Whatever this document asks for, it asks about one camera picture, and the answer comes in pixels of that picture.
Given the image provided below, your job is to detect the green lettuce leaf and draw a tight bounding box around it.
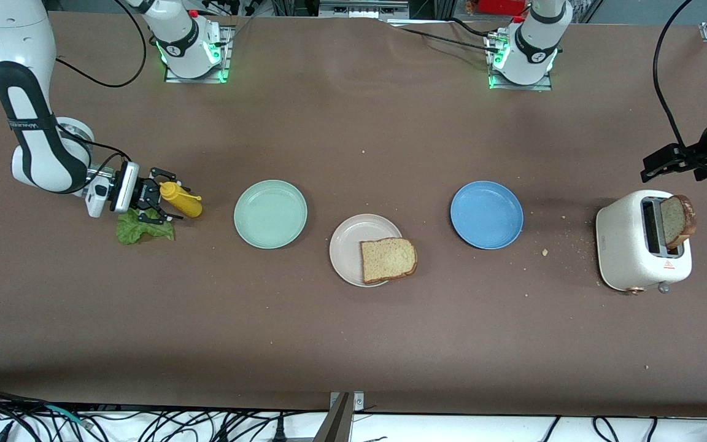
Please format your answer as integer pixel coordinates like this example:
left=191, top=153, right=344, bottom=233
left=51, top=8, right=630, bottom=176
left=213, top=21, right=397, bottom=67
left=116, top=209, right=176, bottom=246

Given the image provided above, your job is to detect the yellow mustard squeeze bottle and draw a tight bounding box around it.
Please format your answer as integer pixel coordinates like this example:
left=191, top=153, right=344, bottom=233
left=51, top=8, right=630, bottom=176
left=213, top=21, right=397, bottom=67
left=159, top=181, right=203, bottom=218

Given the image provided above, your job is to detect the brown bread slice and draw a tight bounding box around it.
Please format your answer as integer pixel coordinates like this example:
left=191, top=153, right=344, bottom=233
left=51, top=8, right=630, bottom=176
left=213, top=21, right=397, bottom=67
left=660, top=195, right=697, bottom=249
left=360, top=238, right=418, bottom=285

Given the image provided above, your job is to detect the mint green plate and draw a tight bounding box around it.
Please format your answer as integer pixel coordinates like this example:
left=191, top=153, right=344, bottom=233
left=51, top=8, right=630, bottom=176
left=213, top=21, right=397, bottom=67
left=234, top=179, right=308, bottom=250

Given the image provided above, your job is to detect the blue plate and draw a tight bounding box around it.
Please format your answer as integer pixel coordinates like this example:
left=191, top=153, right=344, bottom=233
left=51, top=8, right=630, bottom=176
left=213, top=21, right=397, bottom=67
left=450, top=180, right=524, bottom=250

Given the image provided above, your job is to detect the beige plate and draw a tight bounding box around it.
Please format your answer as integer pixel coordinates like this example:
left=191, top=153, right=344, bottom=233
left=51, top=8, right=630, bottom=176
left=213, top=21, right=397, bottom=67
left=330, top=214, right=403, bottom=288

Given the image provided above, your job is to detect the white toaster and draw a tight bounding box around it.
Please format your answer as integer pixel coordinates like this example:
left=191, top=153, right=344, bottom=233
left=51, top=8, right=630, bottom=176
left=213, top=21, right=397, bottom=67
left=595, top=189, right=693, bottom=296

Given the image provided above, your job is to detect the red box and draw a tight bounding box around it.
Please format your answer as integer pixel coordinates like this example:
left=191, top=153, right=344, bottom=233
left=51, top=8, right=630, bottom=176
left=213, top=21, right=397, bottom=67
left=476, top=0, right=529, bottom=16

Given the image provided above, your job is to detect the grey metal box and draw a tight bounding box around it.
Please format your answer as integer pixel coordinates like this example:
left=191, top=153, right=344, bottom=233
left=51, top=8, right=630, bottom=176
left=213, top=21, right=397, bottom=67
left=319, top=0, right=411, bottom=19

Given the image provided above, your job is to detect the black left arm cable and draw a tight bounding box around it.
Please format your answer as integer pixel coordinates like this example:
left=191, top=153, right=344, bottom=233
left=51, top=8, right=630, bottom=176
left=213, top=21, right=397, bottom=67
left=653, top=0, right=695, bottom=148

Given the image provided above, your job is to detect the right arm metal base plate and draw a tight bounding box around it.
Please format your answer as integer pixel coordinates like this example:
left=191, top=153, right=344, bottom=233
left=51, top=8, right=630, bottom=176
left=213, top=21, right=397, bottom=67
left=164, top=25, right=234, bottom=84

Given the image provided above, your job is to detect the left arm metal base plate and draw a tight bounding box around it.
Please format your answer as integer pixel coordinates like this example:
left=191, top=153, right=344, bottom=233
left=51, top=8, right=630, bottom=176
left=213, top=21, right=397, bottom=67
left=487, top=34, right=554, bottom=91

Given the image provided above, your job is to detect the teal cable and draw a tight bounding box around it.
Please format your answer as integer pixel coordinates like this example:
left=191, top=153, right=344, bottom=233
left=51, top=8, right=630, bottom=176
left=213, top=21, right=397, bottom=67
left=44, top=403, right=93, bottom=427

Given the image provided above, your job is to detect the black cable on table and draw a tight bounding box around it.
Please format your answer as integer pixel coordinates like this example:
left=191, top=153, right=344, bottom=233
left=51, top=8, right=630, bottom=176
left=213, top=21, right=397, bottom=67
left=384, top=17, right=504, bottom=55

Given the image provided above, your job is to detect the aluminium profile bracket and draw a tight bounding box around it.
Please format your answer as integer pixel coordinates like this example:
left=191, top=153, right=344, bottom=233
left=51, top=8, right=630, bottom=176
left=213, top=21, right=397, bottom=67
left=314, top=391, right=365, bottom=442

